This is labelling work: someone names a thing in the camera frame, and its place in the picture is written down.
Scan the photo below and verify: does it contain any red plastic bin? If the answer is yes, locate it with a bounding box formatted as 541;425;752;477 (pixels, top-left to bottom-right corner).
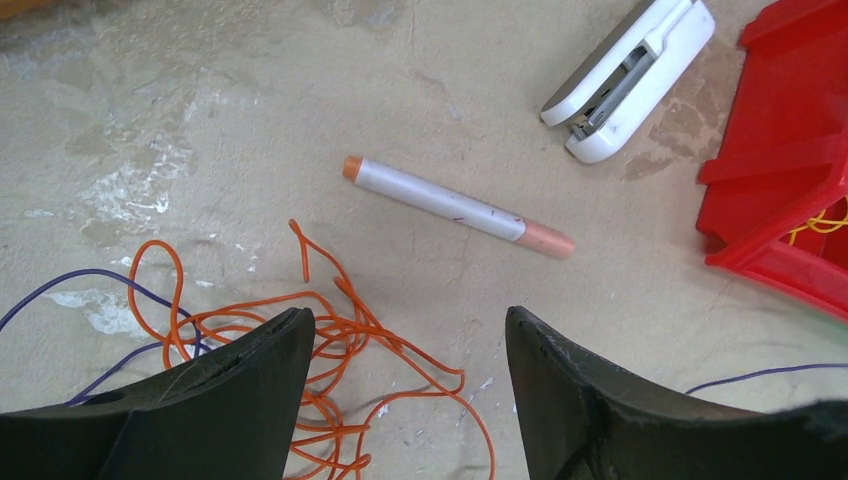
696;1;847;319

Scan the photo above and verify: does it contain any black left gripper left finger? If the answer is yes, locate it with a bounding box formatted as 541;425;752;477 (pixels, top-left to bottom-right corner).
1;308;315;479

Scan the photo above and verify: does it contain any white marker with orange cap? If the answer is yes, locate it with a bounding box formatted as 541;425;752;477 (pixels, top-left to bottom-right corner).
342;156;575;259

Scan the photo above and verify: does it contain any white stapler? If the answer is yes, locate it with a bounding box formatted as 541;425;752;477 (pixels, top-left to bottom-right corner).
540;0;715;164

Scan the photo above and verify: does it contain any yellow cable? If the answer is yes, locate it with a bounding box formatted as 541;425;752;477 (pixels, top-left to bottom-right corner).
786;198;848;248

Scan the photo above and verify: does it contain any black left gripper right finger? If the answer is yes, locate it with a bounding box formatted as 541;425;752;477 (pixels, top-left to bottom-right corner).
505;306;847;479

